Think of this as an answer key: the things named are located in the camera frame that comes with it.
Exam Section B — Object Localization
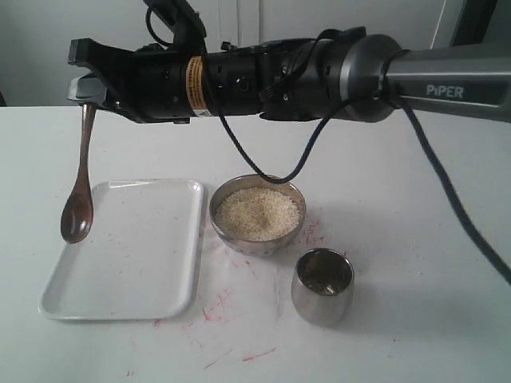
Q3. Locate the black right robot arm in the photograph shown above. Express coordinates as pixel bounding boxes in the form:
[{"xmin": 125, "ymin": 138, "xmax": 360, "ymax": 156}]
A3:
[{"xmin": 68, "ymin": 27, "xmax": 510, "ymax": 124}]

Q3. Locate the brown wooden spoon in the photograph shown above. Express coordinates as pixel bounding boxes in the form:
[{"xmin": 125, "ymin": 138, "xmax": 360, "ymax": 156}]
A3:
[{"xmin": 61, "ymin": 104, "xmax": 97, "ymax": 243}]

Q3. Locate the white rectangular plastic tray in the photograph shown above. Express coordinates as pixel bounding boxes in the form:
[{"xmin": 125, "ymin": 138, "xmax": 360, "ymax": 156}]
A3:
[{"xmin": 39, "ymin": 180, "xmax": 204, "ymax": 321}]

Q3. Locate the black vertical post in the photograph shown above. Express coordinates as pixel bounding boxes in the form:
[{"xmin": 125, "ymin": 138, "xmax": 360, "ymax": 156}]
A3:
[{"xmin": 430, "ymin": 0, "xmax": 510, "ymax": 48}]

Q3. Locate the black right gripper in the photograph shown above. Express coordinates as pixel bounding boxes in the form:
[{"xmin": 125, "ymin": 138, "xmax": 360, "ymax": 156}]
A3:
[{"xmin": 67, "ymin": 38, "xmax": 212, "ymax": 124}]

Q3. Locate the steel bowl with rice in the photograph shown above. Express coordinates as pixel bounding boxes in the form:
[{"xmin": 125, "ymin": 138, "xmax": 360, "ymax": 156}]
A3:
[{"xmin": 209, "ymin": 174, "xmax": 307, "ymax": 257}]

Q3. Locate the black camera cable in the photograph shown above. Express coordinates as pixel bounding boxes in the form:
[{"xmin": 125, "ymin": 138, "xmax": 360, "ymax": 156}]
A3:
[{"xmin": 144, "ymin": 7, "xmax": 511, "ymax": 288}]

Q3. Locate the steel cup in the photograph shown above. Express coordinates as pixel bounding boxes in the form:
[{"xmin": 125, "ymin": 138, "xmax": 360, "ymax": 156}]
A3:
[{"xmin": 291, "ymin": 248, "xmax": 355, "ymax": 327}]

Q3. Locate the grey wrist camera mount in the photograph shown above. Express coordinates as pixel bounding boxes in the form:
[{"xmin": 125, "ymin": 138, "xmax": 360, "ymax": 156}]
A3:
[{"xmin": 144, "ymin": 0, "xmax": 207, "ymax": 55}]

